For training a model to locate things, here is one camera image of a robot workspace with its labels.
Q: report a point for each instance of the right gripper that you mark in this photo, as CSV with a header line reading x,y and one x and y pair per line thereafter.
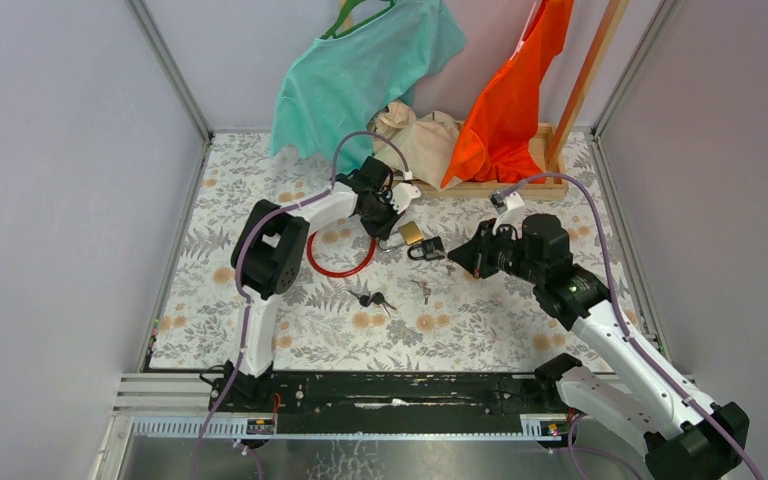
x,y
474,256

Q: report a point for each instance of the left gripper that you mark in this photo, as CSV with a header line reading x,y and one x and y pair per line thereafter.
x,y
381,229

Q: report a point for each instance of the brass padlock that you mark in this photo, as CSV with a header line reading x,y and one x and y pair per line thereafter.
x,y
408,234

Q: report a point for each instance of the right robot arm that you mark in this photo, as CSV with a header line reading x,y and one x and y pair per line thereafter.
x,y
680,431

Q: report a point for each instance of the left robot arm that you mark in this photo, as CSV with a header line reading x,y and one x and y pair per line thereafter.
x,y
268,256

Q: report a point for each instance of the small brass key pair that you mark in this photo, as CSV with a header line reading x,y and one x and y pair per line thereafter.
x,y
425,290

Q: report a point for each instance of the black-headed key pair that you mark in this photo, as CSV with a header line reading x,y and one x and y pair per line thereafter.
x,y
375,298

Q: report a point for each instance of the black padlock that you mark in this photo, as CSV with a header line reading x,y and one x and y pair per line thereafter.
x,y
431,249

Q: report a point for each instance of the beige cloth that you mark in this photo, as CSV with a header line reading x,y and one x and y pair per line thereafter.
x,y
427,142

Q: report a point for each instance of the wooden rack base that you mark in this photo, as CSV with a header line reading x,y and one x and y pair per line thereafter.
x,y
545,149

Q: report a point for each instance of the orange t-shirt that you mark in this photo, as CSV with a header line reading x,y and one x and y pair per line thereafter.
x,y
493,143

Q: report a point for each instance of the teal t-shirt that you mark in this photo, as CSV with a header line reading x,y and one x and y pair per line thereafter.
x,y
331,92

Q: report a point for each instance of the green hanger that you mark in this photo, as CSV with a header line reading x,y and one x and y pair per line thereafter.
x,y
345,24

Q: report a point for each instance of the wooden rack pole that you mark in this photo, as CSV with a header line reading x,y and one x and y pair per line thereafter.
x,y
599,46

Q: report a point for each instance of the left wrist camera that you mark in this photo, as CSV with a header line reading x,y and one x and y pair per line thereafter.
x,y
402,195

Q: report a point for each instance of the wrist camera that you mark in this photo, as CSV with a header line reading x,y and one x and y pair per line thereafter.
x,y
402,195
507,206

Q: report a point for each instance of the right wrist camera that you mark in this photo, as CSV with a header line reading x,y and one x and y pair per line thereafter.
x,y
507,206

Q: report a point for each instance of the red cable lock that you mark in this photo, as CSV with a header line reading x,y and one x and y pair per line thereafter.
x,y
335,255

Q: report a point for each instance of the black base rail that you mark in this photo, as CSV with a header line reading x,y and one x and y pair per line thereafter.
x,y
394,403

